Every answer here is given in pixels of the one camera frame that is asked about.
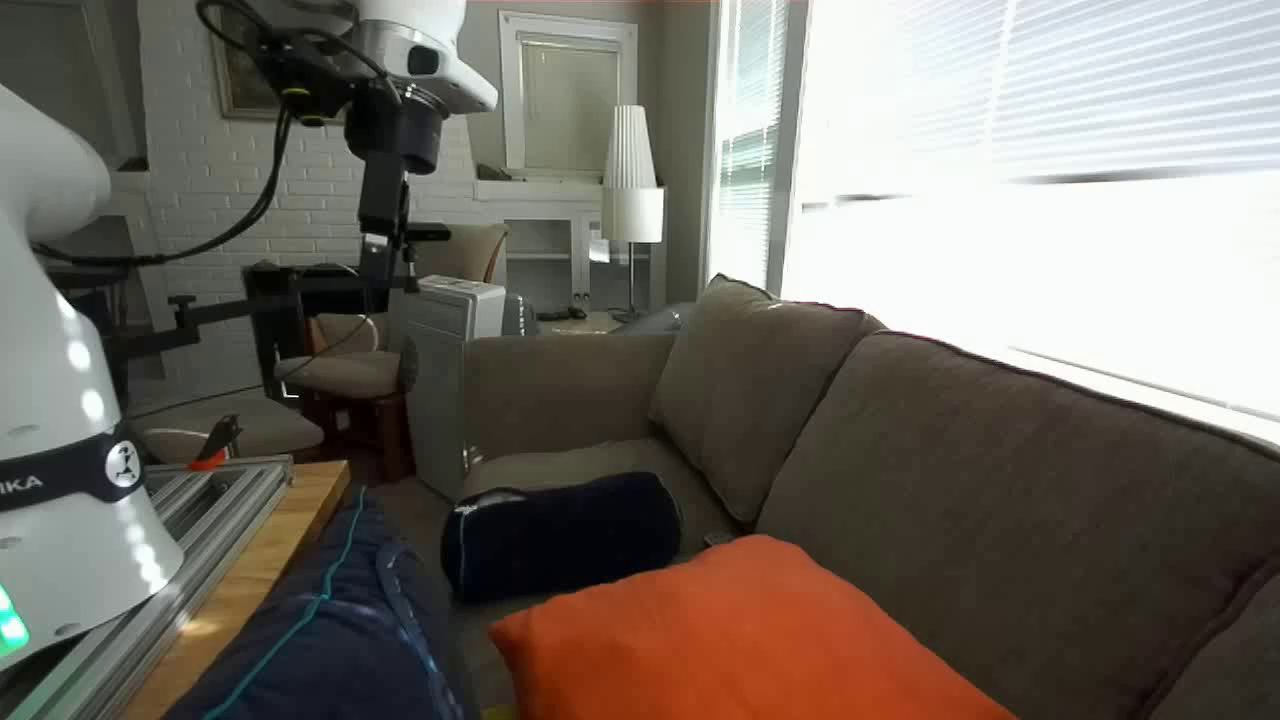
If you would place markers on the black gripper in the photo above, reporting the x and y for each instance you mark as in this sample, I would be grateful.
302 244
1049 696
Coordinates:
385 200

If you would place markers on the navy pillow with teal piping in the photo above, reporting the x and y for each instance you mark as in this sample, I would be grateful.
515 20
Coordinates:
333 626

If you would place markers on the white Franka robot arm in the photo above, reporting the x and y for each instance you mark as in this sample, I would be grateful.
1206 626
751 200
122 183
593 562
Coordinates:
52 442

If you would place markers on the navy bolster pillow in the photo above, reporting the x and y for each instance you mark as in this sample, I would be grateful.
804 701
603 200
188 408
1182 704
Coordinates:
560 532

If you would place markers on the orange pillow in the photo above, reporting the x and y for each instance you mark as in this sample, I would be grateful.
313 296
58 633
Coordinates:
747 640

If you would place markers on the tan glider armchair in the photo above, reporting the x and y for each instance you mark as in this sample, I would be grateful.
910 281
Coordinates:
361 367

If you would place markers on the white air purifier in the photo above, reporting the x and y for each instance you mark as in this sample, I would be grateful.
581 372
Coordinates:
454 386

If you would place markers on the white shelf unit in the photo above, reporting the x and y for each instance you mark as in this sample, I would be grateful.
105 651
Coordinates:
541 241

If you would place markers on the tan ottoman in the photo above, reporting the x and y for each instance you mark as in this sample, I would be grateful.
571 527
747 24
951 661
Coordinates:
252 426

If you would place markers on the grey-brown fabric sofa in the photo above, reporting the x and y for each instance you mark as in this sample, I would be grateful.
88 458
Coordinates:
560 386

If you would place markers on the red clamp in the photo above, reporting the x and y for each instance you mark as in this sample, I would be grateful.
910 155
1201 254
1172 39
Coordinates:
212 447

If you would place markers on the white framed mirror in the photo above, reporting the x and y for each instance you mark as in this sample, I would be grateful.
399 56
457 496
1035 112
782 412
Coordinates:
565 92

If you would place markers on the white floor lamp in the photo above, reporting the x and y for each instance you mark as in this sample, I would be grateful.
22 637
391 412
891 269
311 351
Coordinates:
630 175

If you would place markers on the wooden table with black legs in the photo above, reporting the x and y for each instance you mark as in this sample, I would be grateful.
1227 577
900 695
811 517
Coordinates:
252 573

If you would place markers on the grey-brown sofa back cushion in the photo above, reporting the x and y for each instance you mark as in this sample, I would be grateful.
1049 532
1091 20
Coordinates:
1243 666
1015 532
753 386

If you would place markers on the white window blinds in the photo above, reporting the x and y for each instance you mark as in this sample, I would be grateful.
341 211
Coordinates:
1064 200

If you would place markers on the black camera bar on stand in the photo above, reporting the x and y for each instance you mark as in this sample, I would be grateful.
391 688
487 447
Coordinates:
429 234

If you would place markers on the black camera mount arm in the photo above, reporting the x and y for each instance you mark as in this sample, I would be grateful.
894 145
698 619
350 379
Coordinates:
200 318

